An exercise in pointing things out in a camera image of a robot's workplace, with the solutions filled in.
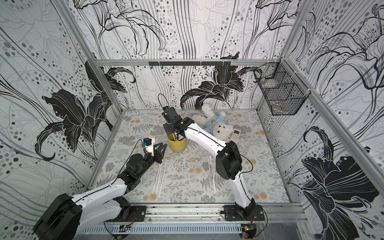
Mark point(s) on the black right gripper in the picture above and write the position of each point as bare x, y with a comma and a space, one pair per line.
169, 128

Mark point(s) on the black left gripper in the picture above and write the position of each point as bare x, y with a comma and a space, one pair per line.
158, 153

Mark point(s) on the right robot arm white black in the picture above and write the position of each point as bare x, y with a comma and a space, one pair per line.
228, 159

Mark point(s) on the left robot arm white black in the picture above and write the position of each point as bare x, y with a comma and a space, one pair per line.
68, 216

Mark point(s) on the bundle of wrapped straws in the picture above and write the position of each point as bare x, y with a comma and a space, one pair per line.
176, 137

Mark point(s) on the yellow metal cup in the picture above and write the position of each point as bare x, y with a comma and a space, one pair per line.
177, 146

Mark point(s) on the white plush bunny toy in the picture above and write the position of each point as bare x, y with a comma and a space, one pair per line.
214, 124

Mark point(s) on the white remote control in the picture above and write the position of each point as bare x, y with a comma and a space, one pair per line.
235, 135

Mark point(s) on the horizontal aluminium back bar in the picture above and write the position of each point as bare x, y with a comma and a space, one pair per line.
152, 63

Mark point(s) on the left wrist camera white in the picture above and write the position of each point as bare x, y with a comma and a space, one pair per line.
148, 145

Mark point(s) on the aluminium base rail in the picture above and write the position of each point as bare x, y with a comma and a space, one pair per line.
216, 213

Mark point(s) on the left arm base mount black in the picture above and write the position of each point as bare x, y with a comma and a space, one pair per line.
128, 212

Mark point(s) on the white slotted cable duct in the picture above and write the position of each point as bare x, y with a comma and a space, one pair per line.
162, 229

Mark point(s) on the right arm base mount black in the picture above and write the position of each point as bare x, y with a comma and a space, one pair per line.
253, 212

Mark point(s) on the black wire basket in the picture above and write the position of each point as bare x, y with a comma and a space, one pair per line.
281, 91

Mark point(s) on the aluminium frame post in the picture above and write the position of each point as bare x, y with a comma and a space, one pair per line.
61, 7

